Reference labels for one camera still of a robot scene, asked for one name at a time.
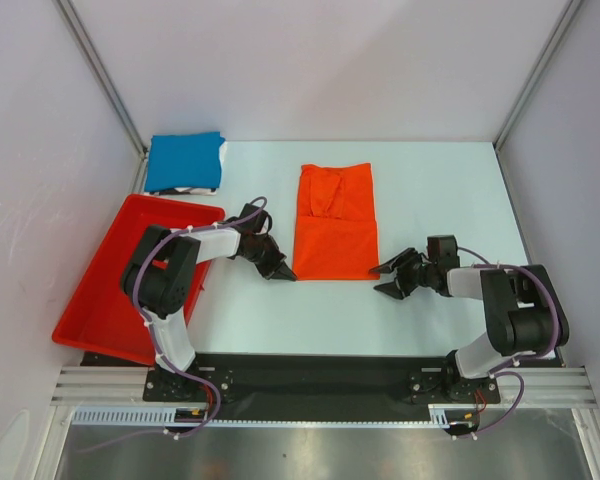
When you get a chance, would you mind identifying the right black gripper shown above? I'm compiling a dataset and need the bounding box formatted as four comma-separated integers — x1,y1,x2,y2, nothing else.
371,248,437,299

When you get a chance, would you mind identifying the orange t shirt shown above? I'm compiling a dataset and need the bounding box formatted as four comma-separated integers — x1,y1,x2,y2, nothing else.
292,163,380,281

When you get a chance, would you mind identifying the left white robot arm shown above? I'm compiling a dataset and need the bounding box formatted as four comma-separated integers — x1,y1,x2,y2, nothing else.
120,196,297,400

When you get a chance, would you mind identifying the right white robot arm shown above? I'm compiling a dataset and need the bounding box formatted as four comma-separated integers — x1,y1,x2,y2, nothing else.
369,235,570,403

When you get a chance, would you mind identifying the folded blue t shirt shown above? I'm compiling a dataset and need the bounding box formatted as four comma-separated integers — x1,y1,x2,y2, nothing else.
145,132,226,193

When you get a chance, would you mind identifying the red plastic bin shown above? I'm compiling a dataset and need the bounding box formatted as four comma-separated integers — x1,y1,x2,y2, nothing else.
51,194,225,366

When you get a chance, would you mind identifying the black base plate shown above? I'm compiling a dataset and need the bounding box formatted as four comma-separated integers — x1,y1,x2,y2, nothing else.
142,352,501,422

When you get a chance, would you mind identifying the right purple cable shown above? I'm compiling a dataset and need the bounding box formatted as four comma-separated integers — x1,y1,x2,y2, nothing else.
449,244,566,444

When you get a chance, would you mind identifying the white slotted cable duct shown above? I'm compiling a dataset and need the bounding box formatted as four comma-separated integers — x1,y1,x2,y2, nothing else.
72,403,481,429

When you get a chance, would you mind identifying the aluminium frame rail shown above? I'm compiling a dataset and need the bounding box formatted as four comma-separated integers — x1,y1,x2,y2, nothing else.
51,366,598,409

